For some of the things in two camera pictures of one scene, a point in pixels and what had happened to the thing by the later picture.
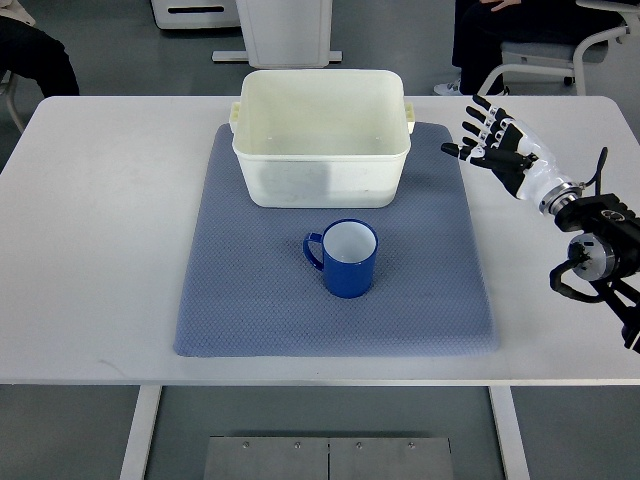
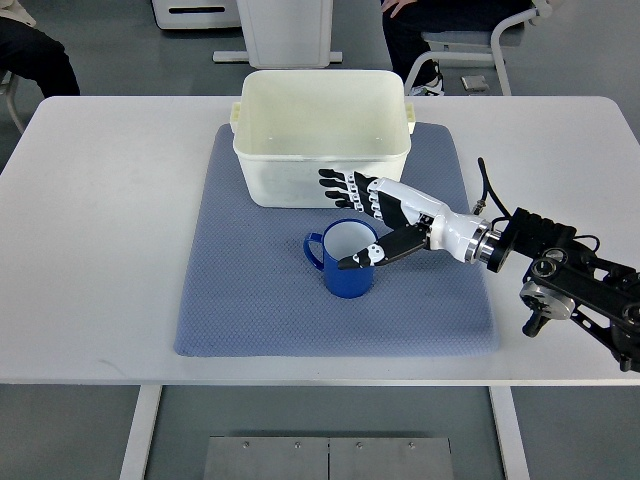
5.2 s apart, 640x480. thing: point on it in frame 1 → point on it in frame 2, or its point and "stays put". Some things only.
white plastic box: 322,138 stays put
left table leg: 133,467 stays put
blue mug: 349,251 stays put
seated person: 481,26 → 407,20
